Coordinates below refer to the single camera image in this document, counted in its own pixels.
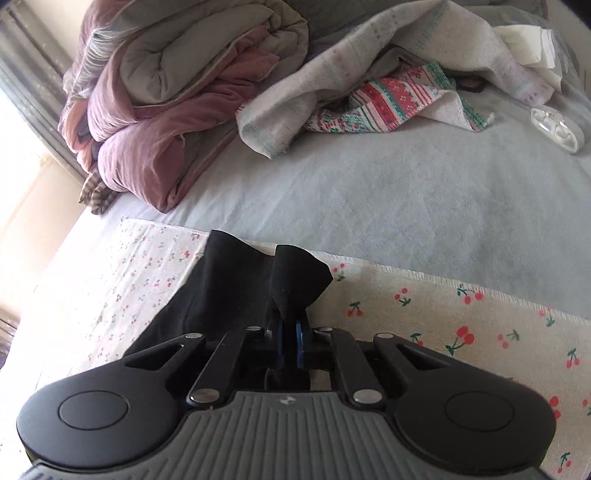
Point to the grey dotted curtain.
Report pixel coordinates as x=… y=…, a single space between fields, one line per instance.
x=41 y=60

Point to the bed with grey sheet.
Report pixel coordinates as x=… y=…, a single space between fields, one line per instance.
x=392 y=194

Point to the mauve quilt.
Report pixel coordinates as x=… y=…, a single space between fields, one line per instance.
x=161 y=138

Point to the white tissue paper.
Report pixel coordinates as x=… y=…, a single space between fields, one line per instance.
x=526 y=44

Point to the striped cloth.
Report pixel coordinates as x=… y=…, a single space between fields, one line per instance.
x=97 y=196

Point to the clear plastic case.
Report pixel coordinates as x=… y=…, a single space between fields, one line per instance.
x=554 y=129

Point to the cherry print cloth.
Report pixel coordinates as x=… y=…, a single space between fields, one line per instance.
x=415 y=295

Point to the white patterned blanket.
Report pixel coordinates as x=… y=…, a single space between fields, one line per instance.
x=415 y=41

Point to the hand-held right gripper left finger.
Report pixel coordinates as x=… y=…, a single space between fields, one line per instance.
x=280 y=341

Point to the black pants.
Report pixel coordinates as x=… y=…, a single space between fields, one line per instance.
x=231 y=286

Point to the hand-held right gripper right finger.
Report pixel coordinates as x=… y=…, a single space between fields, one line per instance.
x=300 y=344

